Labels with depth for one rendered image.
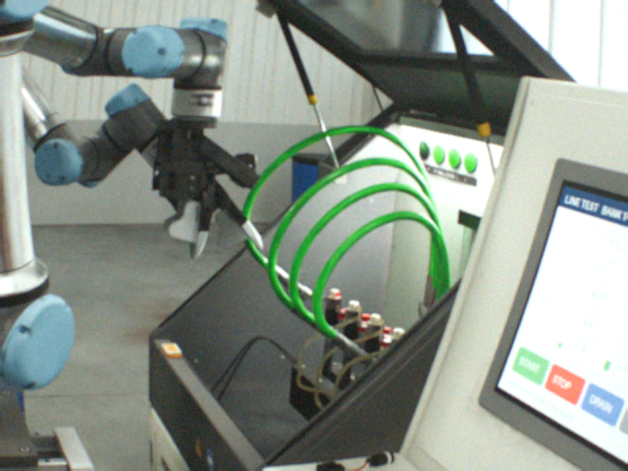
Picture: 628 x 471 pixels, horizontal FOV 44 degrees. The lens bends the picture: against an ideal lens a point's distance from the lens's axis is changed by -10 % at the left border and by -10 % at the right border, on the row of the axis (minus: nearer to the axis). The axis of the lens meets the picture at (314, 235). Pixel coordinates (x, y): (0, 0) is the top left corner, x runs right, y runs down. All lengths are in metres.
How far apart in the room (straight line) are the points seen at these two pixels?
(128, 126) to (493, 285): 0.65
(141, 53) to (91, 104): 6.82
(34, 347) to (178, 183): 0.42
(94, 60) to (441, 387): 0.68
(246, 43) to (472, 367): 7.39
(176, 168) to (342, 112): 7.67
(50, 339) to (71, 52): 0.42
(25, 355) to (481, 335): 0.61
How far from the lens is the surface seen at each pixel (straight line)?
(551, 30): 6.75
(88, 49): 1.17
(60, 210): 7.95
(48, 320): 0.92
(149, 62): 1.11
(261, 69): 8.42
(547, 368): 1.03
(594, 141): 1.06
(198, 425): 1.46
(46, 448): 1.19
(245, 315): 1.82
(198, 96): 1.22
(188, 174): 1.23
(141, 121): 1.40
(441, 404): 1.19
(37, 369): 0.93
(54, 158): 1.32
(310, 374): 1.55
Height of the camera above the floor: 1.51
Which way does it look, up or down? 11 degrees down
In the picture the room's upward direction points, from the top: 5 degrees clockwise
